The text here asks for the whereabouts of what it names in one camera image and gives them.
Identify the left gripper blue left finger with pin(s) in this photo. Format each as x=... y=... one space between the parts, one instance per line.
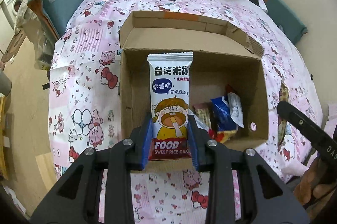
x=141 y=143

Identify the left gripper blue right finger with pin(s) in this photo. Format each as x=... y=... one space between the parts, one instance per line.
x=197 y=142

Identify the red white snack bar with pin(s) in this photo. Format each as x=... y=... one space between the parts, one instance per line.
x=202 y=125

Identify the beige patterned snack bar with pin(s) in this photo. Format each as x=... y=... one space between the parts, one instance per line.
x=202 y=110

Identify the blue yellow snack bag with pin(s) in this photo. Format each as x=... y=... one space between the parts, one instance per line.
x=226 y=127

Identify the white clear snack packet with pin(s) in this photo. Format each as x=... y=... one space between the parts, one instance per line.
x=236 y=111

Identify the yellow patterned snack stick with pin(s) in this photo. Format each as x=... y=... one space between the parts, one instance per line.
x=283 y=127

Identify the white rice cake packet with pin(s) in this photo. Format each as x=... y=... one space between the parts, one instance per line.
x=169 y=98

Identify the small red candy packet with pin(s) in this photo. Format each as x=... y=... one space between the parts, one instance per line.
x=229 y=89

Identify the person right hand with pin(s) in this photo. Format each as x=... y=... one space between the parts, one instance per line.
x=311 y=191

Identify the pink cartoon bed sheet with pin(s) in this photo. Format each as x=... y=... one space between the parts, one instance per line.
x=84 y=103

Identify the brown cardboard box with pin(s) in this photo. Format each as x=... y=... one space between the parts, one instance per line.
x=223 y=54

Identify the teal bed headboard cushion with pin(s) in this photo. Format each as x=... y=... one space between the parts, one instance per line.
x=285 y=18

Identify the grey trash bin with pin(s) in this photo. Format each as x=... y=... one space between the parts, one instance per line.
x=5 y=84

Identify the white washing machine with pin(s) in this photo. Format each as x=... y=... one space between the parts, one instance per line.
x=10 y=9

